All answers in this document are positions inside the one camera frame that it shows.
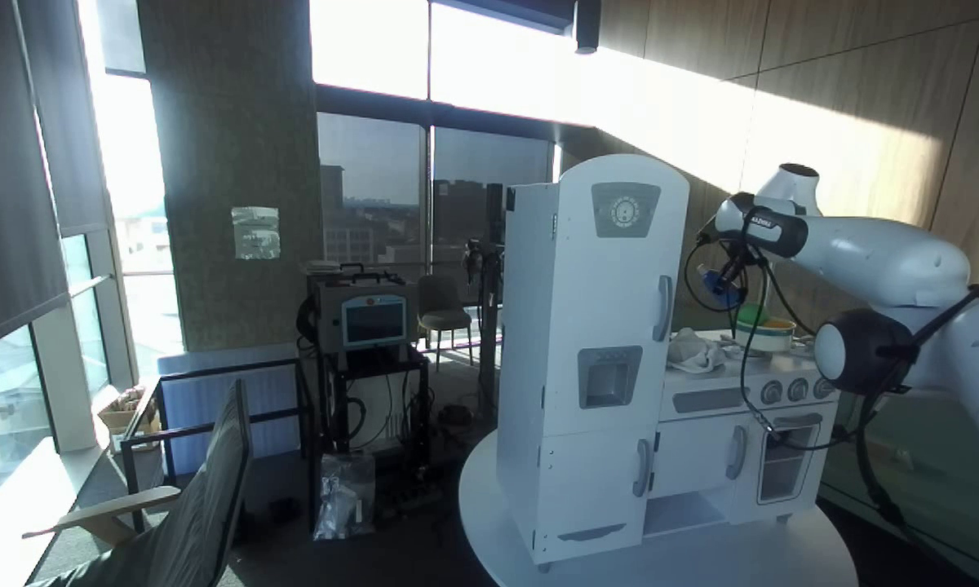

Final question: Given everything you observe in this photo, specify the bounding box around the black metal railing frame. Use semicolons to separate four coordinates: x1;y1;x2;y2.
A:
118;356;309;495

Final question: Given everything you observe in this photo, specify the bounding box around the pale blue panel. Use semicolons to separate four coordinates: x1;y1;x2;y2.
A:
156;341;302;449

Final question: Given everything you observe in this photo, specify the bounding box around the clear plastic bag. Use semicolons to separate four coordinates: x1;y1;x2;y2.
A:
309;449;377;544

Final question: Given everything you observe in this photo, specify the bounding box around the black equipment cart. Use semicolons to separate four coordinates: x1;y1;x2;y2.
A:
300;346;435;514

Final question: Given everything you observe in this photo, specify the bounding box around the white crumpled cloth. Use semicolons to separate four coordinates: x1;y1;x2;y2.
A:
667;331;748;377

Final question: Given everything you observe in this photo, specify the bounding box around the machine with blue-framed screen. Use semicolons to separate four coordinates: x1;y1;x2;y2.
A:
302;269;417;368

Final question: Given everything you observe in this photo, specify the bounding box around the dark roller blind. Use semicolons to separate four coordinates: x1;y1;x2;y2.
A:
0;0;114;358

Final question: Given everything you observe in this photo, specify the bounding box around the wooden folding chair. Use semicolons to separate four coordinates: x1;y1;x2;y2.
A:
19;377;256;587

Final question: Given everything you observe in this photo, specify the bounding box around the white toy kitchen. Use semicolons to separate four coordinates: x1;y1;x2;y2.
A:
491;149;857;570

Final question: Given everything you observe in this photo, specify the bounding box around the small wooden basket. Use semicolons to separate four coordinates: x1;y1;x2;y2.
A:
94;382;154;440

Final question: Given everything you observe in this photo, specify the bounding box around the blue bottle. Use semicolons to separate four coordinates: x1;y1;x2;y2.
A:
701;269;736;314

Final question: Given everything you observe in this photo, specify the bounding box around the cream pot with teal rim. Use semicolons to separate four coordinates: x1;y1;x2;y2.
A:
726;321;810;358

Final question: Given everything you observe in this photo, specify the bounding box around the paper sheet on pillar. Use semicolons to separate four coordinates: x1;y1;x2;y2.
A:
227;203;285;264

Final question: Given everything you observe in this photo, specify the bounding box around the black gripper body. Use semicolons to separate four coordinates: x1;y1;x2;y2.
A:
714;243;772;286

